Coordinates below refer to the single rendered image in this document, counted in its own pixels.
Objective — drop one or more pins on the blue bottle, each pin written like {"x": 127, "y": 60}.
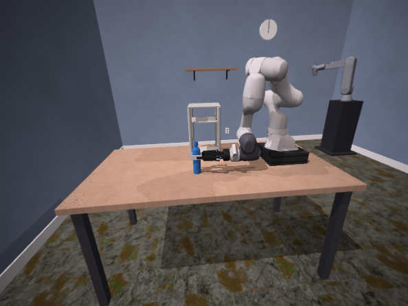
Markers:
{"x": 196, "y": 163}

